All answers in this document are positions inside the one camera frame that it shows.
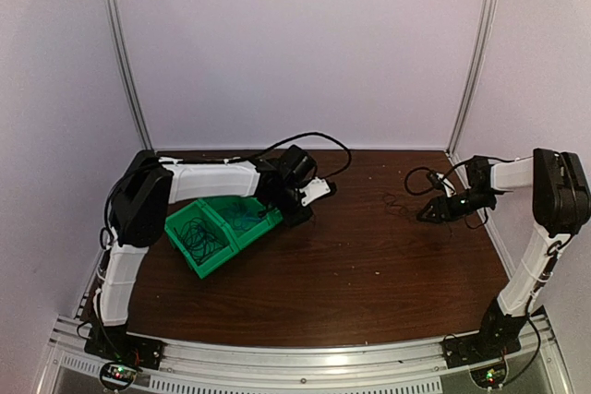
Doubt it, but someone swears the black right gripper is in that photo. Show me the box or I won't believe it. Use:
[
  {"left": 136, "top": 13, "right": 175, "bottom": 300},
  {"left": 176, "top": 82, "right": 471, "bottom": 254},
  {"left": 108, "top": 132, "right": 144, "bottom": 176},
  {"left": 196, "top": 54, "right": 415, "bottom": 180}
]
[{"left": 417, "top": 187, "right": 495, "bottom": 223}]

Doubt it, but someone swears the brown cable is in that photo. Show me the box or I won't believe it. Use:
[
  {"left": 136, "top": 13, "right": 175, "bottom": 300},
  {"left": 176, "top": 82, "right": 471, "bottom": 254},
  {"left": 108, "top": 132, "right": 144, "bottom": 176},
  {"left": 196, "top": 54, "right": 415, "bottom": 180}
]
[{"left": 382, "top": 193, "right": 456, "bottom": 238}]

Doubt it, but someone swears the light blue cable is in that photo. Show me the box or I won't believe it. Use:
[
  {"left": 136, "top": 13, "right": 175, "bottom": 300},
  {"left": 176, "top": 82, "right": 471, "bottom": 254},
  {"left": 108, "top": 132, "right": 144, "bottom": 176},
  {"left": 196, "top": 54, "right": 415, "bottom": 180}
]
[{"left": 223, "top": 202, "right": 262, "bottom": 232}]

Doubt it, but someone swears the dark blue cable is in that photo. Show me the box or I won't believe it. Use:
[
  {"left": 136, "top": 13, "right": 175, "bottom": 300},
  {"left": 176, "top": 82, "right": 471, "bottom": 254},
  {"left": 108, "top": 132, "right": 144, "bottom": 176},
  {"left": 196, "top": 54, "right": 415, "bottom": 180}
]
[{"left": 174, "top": 216, "right": 223, "bottom": 264}]

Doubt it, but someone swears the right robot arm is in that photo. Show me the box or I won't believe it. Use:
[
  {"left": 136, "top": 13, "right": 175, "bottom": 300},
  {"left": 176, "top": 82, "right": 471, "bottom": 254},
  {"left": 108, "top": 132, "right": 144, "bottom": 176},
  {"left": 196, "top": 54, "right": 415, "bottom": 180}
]
[{"left": 416, "top": 148, "right": 590, "bottom": 359}]

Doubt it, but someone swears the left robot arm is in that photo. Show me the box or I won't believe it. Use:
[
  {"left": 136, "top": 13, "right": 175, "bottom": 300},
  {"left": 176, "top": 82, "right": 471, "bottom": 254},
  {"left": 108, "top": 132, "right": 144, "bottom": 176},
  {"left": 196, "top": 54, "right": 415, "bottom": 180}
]
[{"left": 93, "top": 146, "right": 332, "bottom": 361}]

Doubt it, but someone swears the middle green plastic bin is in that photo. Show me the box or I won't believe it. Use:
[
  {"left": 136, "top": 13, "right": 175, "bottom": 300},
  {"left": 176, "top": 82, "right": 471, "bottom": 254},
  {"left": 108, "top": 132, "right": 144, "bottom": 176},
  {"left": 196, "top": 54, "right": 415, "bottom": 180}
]
[{"left": 198, "top": 196, "right": 283, "bottom": 252}]

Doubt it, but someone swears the green plastic bin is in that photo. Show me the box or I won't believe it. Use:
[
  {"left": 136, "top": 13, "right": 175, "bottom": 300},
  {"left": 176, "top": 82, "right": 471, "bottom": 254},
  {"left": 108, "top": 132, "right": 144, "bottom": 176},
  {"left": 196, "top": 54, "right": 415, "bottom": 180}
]
[
  {"left": 164, "top": 201, "right": 237, "bottom": 280},
  {"left": 198, "top": 196, "right": 283, "bottom": 252}
]

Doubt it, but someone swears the left green plastic bin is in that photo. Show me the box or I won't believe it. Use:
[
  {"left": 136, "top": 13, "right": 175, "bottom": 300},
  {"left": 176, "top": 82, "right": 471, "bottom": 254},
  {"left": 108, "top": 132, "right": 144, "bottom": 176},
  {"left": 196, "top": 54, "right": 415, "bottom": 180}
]
[{"left": 164, "top": 201, "right": 237, "bottom": 280}]

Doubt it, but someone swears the right circuit board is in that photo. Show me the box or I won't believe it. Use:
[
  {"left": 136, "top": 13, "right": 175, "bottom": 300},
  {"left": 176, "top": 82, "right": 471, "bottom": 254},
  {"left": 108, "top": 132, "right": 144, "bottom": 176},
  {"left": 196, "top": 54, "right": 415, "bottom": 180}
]
[{"left": 470, "top": 363, "right": 508, "bottom": 389}]

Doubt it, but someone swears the circuit board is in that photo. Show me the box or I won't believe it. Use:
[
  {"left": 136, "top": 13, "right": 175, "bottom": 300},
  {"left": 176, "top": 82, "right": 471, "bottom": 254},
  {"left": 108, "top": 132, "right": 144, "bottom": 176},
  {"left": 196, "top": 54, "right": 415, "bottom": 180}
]
[
  {"left": 99, "top": 362, "right": 138, "bottom": 390},
  {"left": 470, "top": 363, "right": 508, "bottom": 389}
]

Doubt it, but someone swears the left circuit board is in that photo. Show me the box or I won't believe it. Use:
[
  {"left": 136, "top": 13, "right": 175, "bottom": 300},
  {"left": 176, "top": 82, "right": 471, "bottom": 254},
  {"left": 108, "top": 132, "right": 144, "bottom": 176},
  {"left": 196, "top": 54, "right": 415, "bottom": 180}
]
[{"left": 99, "top": 362, "right": 138, "bottom": 390}]

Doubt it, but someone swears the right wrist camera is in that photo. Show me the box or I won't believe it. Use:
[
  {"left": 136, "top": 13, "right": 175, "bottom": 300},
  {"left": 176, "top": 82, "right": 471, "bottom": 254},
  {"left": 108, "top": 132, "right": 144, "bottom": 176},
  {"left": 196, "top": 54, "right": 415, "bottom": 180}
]
[{"left": 426, "top": 171, "right": 456, "bottom": 197}]

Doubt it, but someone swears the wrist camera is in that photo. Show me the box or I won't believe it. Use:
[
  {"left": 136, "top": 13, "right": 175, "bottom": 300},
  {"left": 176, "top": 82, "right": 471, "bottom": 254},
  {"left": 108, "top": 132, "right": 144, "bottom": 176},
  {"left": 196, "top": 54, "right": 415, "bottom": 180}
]
[
  {"left": 426, "top": 171, "right": 456, "bottom": 197},
  {"left": 298, "top": 177, "right": 336, "bottom": 207}
]

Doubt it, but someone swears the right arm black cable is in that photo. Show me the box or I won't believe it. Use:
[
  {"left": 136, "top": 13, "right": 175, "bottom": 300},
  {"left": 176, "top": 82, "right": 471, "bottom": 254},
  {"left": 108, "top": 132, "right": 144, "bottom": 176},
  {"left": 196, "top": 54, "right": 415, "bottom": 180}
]
[{"left": 404, "top": 167, "right": 444, "bottom": 197}]

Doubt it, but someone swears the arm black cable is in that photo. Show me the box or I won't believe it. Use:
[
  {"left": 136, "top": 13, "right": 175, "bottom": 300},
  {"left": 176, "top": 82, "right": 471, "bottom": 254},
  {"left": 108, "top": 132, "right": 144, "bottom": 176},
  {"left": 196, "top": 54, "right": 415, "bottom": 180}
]
[
  {"left": 404, "top": 167, "right": 444, "bottom": 197},
  {"left": 221, "top": 132, "right": 353, "bottom": 183}
]

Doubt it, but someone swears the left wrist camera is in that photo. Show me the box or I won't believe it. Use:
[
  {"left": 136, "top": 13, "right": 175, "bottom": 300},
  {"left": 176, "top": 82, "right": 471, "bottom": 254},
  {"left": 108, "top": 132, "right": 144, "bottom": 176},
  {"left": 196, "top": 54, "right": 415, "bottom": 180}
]
[{"left": 298, "top": 177, "right": 336, "bottom": 207}]

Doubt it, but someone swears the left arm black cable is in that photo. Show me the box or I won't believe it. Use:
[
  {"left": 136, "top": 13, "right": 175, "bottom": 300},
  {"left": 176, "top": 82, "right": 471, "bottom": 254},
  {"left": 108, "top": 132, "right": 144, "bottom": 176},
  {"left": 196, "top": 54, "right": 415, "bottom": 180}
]
[{"left": 221, "top": 132, "right": 353, "bottom": 183}]

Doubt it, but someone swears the right aluminium frame post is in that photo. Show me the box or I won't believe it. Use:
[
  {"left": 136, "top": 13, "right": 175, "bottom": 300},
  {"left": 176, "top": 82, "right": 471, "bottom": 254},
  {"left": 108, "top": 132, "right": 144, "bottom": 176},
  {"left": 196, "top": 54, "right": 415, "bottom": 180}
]
[{"left": 446, "top": 0, "right": 498, "bottom": 157}]

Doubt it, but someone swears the aluminium frame post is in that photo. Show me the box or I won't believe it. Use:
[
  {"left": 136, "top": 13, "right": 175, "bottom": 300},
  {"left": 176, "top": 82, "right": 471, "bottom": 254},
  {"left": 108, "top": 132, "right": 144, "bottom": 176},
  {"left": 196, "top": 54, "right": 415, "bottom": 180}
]
[
  {"left": 446, "top": 0, "right": 498, "bottom": 157},
  {"left": 104, "top": 0, "right": 153, "bottom": 149}
]

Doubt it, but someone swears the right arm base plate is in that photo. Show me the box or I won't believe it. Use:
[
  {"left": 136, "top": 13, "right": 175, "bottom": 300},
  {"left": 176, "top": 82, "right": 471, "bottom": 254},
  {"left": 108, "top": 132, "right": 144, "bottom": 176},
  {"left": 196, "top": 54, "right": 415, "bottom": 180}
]
[{"left": 440, "top": 333, "right": 521, "bottom": 368}]

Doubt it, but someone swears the front aluminium rail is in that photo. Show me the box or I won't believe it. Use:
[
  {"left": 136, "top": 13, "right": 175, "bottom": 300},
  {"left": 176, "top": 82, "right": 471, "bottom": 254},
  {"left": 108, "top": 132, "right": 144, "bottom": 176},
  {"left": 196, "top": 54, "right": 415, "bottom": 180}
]
[{"left": 32, "top": 315, "right": 573, "bottom": 393}]

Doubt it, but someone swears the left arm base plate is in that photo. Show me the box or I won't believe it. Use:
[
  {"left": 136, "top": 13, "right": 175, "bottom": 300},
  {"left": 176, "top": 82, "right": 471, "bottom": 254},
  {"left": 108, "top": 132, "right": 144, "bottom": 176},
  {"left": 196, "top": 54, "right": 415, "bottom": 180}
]
[{"left": 84, "top": 328, "right": 164, "bottom": 370}]

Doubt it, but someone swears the left aluminium frame post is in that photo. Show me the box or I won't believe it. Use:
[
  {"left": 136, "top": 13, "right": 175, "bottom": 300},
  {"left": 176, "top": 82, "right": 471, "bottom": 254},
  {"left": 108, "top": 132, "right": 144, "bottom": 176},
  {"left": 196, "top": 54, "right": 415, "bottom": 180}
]
[{"left": 104, "top": 0, "right": 153, "bottom": 149}]

